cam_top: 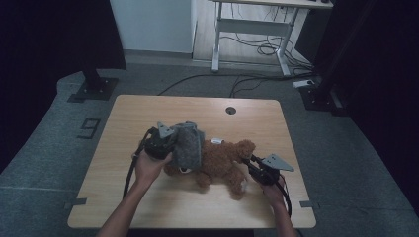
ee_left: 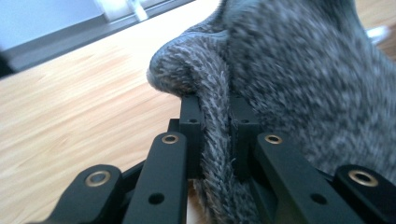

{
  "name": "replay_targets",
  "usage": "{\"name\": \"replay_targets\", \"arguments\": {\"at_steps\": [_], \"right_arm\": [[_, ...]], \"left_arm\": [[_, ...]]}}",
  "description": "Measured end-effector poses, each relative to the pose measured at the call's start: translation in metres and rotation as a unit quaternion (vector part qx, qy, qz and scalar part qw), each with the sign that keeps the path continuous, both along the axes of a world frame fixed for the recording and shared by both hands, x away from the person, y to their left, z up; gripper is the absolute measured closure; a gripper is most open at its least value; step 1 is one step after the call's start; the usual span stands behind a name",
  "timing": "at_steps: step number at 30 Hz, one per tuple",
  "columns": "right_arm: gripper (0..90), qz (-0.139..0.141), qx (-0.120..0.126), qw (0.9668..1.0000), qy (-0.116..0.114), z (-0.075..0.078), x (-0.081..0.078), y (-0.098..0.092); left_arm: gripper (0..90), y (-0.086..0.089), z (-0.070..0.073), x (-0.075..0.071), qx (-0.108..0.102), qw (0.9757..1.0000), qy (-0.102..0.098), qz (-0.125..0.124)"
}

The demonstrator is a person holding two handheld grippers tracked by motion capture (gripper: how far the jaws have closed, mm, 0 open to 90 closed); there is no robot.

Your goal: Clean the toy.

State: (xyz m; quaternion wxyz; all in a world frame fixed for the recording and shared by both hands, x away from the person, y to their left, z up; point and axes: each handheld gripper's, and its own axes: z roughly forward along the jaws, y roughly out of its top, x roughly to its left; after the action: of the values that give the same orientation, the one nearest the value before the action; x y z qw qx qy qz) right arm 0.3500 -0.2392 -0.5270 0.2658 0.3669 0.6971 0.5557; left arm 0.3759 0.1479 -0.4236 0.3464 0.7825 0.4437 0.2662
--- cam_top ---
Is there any white power strip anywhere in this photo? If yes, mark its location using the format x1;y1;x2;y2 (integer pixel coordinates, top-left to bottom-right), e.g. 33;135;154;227
292;79;315;89

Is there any grey tape strip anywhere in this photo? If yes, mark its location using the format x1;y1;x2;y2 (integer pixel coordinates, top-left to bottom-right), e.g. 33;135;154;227
63;197;88;210
299;199;320;209

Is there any brown teddy bear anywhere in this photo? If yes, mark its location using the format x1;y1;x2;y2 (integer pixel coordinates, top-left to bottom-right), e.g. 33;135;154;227
163;137;257;196

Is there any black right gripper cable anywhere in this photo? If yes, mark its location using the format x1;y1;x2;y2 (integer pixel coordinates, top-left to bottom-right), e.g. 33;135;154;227
276;179;293;218

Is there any person's right hand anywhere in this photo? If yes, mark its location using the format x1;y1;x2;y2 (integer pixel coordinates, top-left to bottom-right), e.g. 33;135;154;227
260;181;286;208

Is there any dark curtain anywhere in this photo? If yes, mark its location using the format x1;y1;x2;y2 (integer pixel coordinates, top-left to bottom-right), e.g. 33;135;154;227
312;0;419;211
0;0;127;173

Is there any tangled black cable bundle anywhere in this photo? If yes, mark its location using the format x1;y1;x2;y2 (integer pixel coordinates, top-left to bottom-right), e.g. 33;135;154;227
219;3;314;72

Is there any long black floor cable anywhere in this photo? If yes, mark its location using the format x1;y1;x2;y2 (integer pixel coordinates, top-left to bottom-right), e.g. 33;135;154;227
157;71;314;97

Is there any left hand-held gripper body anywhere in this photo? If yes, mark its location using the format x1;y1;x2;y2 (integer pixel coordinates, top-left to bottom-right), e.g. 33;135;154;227
143;121;176;161

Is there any black floor tape mark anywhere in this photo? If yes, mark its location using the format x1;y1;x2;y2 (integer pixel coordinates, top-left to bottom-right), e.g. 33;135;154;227
77;118;102;140

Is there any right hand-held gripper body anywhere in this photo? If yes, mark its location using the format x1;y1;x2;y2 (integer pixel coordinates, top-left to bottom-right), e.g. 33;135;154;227
253;153;295;186

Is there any black metal stand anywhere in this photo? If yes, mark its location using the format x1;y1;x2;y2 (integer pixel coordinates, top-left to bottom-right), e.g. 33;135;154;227
67;63;120;104
299;0;378;117

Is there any grey knitted cloth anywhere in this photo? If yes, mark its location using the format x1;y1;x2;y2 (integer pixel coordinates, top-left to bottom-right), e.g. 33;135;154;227
168;120;207;173

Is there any short black floor cable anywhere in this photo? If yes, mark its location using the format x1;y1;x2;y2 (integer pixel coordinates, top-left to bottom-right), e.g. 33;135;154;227
229;77;269;99

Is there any white desk frame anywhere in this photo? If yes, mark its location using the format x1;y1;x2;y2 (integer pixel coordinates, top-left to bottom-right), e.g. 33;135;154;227
210;0;334;77

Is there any person's left hand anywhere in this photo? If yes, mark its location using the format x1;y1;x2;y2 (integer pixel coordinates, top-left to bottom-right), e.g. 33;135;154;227
134;151;173;191

